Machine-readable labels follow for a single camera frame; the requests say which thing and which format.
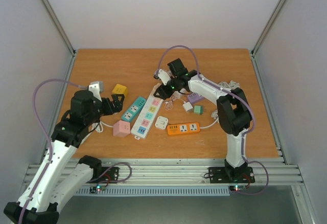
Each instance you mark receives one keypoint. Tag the teal power strip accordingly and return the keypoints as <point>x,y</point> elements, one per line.
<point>132,112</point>

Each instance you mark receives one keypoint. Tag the yellow cube adapter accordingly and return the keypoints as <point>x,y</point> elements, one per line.
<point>120,90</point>

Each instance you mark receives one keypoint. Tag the purple power strip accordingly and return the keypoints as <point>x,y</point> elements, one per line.
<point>194,98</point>

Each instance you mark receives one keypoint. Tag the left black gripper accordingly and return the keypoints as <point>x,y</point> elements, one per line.
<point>118,106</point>

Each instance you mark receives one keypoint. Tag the white round switch socket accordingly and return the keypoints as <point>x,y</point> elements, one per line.
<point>161,122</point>

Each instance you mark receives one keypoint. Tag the orange power strip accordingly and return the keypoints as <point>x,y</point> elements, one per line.
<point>183,129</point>

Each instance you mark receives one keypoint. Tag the grey slotted cable duct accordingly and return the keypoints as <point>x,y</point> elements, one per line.
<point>146,191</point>

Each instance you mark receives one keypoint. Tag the long white power strip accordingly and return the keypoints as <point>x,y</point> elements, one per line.
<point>147,116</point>

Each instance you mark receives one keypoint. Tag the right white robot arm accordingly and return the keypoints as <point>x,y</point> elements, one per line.
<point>234,115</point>

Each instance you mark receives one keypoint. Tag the pink cube socket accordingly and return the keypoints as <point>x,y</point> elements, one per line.
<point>121,129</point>

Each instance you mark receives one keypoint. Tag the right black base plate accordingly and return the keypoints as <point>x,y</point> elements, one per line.
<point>217,175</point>

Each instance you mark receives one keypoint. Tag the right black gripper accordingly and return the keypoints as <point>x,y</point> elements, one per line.
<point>163,91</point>

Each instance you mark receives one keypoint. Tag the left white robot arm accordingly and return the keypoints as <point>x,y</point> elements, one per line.
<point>45,196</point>

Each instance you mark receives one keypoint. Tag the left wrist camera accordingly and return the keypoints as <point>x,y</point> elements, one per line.
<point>96,88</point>

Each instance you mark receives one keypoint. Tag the green small adapter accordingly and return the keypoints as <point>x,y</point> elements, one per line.
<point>198,109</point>

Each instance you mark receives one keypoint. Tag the white usb charger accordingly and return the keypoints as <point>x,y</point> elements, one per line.
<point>188,107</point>

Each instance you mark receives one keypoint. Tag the aluminium rail frame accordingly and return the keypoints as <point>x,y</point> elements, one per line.
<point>165,160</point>

